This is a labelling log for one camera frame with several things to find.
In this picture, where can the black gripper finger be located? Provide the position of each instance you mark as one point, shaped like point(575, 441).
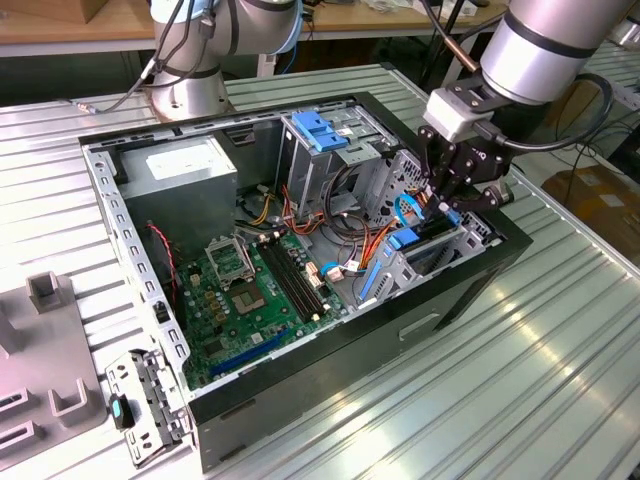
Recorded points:
point(440, 165)
point(490, 197)

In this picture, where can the hard disk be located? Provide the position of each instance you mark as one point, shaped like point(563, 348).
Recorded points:
point(402, 239)

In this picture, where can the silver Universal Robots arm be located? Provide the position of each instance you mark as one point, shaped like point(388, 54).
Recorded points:
point(540, 60)

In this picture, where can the grey metal disk bay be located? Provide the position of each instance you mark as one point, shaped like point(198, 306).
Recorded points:
point(430, 260)

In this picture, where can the brown cardboard floor box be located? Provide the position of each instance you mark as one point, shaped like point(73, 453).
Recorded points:
point(600, 210)

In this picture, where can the grey metal drive cage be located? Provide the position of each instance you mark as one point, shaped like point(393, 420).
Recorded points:
point(305, 175)

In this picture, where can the blue plastic drive latch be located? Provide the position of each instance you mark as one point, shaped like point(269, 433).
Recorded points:
point(310, 125)

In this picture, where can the metal slat side table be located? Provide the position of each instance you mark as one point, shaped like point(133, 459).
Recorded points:
point(625, 85)

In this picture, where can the long wooden desk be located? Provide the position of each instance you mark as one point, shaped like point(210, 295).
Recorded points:
point(350, 20)

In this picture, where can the black RAM slot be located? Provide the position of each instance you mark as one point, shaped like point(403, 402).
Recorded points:
point(300, 277)
point(287, 285)

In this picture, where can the silver metal cylinder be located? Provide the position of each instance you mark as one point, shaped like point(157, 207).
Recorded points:
point(627, 35)

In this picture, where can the black open PC case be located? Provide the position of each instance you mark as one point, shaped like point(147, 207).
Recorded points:
point(350, 360)

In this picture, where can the green motherboard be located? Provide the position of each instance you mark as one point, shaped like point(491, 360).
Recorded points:
point(272, 312)

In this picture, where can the CPU socket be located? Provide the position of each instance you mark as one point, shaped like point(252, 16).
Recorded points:
point(247, 300)

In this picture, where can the blue expansion slot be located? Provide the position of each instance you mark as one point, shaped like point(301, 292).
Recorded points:
point(250, 352)

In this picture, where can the grey power supply unit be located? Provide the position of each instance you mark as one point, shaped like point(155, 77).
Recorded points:
point(175, 210)

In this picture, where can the cardboard box on desk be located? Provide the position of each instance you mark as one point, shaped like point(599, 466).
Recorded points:
point(90, 7)

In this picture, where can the black latch blue stripe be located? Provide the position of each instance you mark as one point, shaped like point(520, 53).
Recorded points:
point(120, 412)

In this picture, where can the grey parts rack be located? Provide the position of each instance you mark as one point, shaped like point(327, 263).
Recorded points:
point(45, 350)

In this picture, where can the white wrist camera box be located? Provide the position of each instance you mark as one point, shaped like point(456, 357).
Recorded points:
point(447, 112)

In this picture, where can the metal expansion bracket plate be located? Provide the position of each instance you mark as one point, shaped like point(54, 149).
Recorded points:
point(125, 370)

